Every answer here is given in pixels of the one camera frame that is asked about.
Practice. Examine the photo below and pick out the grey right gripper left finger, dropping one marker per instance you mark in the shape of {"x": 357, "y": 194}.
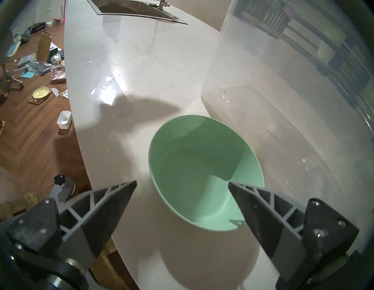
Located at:
{"x": 99, "y": 222}

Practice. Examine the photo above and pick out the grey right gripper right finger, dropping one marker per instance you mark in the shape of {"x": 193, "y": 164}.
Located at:
{"x": 263, "y": 222}

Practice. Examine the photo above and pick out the mint green plastic bowl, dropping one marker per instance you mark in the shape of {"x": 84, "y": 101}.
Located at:
{"x": 198, "y": 175}

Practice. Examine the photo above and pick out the wooden pallet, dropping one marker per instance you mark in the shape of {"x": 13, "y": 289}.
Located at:
{"x": 111, "y": 263}

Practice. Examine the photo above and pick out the small clear jar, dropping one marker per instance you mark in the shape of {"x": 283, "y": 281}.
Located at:
{"x": 64, "y": 120}

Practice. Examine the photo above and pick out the clear plastic storage box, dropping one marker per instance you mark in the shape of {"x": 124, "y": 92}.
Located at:
{"x": 292, "y": 102}

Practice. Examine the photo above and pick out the white paper tag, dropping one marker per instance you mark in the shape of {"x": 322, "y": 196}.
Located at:
{"x": 55, "y": 92}

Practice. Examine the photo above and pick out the pale yellow round dish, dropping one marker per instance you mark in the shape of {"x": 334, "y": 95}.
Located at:
{"x": 40, "y": 94}

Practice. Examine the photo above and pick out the teal paper card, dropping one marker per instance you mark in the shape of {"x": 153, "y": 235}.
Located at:
{"x": 27, "y": 75}

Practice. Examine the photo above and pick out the patterned white round ball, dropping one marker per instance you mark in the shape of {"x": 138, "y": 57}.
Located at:
{"x": 55, "y": 60}

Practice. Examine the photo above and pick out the white green carton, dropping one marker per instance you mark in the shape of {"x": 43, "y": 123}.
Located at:
{"x": 55, "y": 49}

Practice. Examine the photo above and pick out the brown paper bag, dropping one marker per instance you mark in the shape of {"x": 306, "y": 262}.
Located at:
{"x": 43, "y": 48}

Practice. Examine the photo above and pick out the small black box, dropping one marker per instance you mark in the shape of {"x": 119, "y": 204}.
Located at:
{"x": 39, "y": 27}

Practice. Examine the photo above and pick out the stainless steel sink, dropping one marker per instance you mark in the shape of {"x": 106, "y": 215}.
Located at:
{"x": 131, "y": 8}

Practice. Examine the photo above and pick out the steel gooseneck faucet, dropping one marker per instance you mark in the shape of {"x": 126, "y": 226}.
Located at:
{"x": 162, "y": 3}

